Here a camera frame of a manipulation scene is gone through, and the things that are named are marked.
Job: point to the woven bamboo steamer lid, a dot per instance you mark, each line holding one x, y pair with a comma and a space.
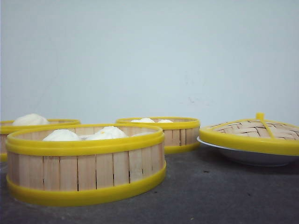
258, 135

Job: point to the white plate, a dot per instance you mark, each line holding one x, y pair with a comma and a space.
253, 158

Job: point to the white bun front right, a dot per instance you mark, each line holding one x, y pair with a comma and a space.
107, 133

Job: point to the white bun rear right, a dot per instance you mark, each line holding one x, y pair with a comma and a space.
165, 121

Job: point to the white bun front left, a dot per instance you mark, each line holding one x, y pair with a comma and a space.
62, 135

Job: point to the white bun rear left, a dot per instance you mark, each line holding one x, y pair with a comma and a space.
143, 120

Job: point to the bamboo steamer basket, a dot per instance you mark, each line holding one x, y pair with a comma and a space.
179, 136
84, 172
7, 127

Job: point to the white bun left basket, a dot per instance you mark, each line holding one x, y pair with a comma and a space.
30, 120

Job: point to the white bun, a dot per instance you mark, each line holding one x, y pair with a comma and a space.
107, 133
143, 120
62, 135
165, 121

